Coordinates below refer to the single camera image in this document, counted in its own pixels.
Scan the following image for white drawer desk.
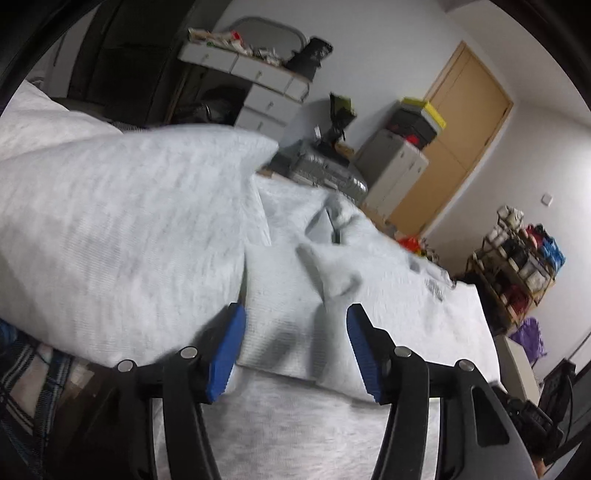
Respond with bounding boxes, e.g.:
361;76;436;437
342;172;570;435
178;41;312;139

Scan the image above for grey framed board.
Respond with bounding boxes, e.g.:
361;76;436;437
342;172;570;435
226;16;308;54

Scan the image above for black crate with red items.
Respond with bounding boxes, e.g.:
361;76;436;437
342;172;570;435
388;102;437;149

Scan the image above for wooden door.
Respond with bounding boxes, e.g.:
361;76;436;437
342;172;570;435
388;41;514;238

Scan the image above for white storage cabinet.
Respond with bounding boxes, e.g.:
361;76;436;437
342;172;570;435
353;129;430;222

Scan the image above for black and green stand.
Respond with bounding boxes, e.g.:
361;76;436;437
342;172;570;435
316;92;357;154

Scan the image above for grey sweatshirt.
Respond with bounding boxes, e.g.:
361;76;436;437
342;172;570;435
0;83;502;480

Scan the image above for silver suitcase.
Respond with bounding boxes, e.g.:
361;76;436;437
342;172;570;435
270;138;370;204

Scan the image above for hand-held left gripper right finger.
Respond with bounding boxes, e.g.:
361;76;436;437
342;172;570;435
346;303;536;480

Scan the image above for orange plastic bag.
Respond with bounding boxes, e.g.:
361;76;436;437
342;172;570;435
396;236;426;256

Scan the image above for yellow lidded box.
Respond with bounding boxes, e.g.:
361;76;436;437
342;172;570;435
402;97;448;131

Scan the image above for black bag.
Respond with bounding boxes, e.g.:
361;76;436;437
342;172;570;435
286;37;333;79

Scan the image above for wooden shelf rack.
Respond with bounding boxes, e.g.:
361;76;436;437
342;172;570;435
466;205;566;330

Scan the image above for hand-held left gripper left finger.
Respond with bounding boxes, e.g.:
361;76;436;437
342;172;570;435
81;302;247;480

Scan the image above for blue plaid shirt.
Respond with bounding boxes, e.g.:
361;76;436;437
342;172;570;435
0;318;77;480

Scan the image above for purple cloth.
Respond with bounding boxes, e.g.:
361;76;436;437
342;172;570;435
510;316;546;365

